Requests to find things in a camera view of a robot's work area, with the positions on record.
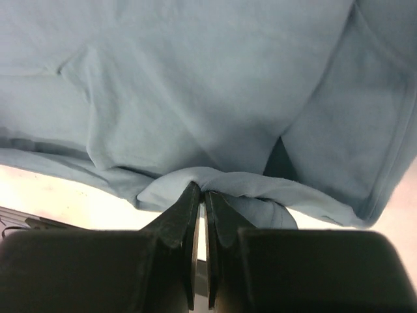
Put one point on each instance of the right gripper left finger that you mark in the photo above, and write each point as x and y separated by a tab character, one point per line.
75	270

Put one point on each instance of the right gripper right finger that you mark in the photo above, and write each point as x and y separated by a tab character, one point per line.
264	270

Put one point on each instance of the grey-blue t-shirt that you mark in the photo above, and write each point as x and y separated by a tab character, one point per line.
304	105

